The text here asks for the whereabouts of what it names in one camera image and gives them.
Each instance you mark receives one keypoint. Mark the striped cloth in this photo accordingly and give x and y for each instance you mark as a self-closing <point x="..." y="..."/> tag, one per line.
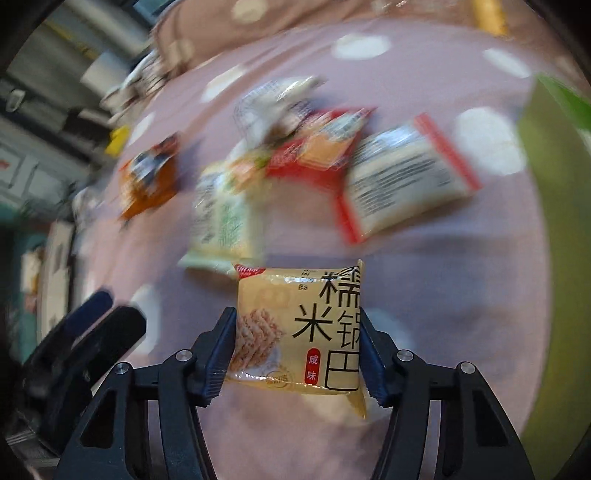
<point x="145" y="78"/>

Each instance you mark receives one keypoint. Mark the clear white snack packet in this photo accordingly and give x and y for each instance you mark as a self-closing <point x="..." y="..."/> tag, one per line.
<point x="272" y="106"/>

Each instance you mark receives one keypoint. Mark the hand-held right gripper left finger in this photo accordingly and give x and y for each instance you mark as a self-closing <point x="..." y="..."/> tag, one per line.
<point x="216" y="364"/>

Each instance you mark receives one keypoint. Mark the brown dotted duvet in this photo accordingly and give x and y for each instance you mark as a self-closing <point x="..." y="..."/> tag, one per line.
<point x="277" y="23"/>

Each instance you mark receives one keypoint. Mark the yellow bottle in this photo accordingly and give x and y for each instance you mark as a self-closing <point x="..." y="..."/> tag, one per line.
<point x="489" y="14"/>

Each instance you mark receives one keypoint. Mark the red snack packet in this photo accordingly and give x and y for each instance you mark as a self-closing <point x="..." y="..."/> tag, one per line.
<point x="318" y="145"/>

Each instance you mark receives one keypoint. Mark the green cardboard box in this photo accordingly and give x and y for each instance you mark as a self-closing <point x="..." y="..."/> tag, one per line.
<point x="554" y="240"/>

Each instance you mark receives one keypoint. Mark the white red-edged snack packet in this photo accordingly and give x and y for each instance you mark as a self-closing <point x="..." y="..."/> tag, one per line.
<point x="406" y="180"/>

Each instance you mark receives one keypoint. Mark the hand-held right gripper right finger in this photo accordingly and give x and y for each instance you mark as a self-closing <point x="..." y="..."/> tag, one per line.
<point x="375" y="369"/>

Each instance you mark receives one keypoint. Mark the yellow rice cracker packet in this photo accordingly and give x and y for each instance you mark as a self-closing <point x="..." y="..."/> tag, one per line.
<point x="295" y="332"/>

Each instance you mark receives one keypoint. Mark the pink dotted bed sheet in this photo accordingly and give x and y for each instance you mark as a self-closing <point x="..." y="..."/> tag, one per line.
<point x="438" y="286"/>

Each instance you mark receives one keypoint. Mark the yellow carton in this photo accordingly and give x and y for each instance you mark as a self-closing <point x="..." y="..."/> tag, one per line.
<point x="117" y="141"/>

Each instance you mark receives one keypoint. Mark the orange snack packet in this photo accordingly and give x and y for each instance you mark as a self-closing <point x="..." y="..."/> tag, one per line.
<point x="147" y="177"/>

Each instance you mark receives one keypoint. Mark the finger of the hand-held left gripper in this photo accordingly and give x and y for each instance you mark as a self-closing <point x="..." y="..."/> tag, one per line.
<point x="90" y="309"/>
<point x="115" y="332"/>

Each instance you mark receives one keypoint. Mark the pale yellow-green snack packet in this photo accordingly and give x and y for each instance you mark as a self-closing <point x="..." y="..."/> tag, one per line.
<point x="221" y="221"/>

